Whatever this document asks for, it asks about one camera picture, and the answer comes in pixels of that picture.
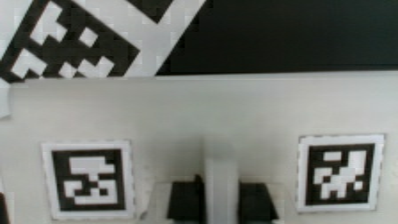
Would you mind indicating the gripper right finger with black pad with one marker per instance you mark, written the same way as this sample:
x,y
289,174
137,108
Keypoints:
x,y
256,209

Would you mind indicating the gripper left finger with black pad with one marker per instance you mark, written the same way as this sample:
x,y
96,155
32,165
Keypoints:
x,y
186,210

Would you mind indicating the white door panel with knob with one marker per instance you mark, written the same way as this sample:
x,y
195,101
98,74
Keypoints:
x,y
176,114

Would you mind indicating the white sheet with markers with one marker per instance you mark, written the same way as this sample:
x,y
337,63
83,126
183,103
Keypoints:
x,y
87,39

